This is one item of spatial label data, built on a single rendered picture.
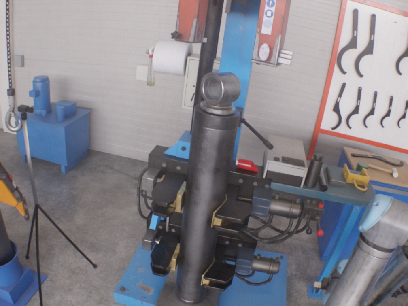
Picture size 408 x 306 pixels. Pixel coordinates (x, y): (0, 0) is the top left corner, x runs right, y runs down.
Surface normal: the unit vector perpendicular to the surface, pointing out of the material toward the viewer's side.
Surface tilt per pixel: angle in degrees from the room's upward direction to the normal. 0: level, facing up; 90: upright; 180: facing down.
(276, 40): 90
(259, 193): 0
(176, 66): 109
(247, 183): 90
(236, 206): 0
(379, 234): 80
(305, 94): 90
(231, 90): 87
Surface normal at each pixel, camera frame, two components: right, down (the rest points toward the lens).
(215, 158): 0.10, 0.45
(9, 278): 0.79, 0.36
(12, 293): 0.97, 0.20
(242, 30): -0.19, 0.41
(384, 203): -0.14, -0.67
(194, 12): -0.41, 0.36
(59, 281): 0.13, -0.89
